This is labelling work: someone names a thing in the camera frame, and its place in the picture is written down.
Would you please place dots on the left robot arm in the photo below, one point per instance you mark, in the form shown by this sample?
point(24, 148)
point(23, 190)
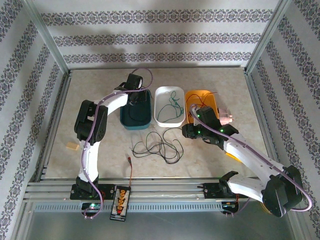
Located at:
point(88, 160)

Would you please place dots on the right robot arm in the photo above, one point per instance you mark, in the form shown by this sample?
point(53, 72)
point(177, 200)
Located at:
point(250, 155)

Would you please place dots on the teal plastic tray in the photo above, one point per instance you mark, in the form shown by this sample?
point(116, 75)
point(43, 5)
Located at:
point(140, 117)

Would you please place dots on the pink plastic device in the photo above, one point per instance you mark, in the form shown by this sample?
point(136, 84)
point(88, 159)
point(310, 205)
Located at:
point(226, 116)

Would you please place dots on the white plastic tray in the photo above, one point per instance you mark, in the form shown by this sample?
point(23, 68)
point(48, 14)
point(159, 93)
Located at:
point(166, 100)

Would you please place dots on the orange plastic tray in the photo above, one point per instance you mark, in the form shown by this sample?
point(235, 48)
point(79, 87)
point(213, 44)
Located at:
point(195, 100)

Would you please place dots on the yellow flat block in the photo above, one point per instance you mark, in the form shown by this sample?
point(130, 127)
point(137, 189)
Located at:
point(232, 157)

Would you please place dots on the small wooden block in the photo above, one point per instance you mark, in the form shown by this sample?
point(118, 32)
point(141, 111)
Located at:
point(72, 146)

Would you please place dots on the black power distribution board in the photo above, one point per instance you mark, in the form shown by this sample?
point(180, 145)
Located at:
point(120, 202)

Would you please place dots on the thin aluminium rail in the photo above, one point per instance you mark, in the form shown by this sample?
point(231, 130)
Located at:
point(150, 67)

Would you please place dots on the aluminium side rail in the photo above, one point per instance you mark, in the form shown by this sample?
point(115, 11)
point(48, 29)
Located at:
point(262, 125)
point(55, 125)

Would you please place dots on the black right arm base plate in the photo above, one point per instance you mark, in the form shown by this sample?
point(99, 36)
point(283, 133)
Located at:
point(207, 191)

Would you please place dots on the wide aluminium mounting rail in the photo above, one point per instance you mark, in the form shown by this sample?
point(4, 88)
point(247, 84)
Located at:
point(162, 192)

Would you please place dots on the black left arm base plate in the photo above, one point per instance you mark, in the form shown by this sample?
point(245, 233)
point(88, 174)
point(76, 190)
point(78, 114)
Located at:
point(110, 192)

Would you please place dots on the aluminium frame post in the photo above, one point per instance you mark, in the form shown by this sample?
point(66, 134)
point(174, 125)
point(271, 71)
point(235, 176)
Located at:
point(266, 37)
point(47, 37)

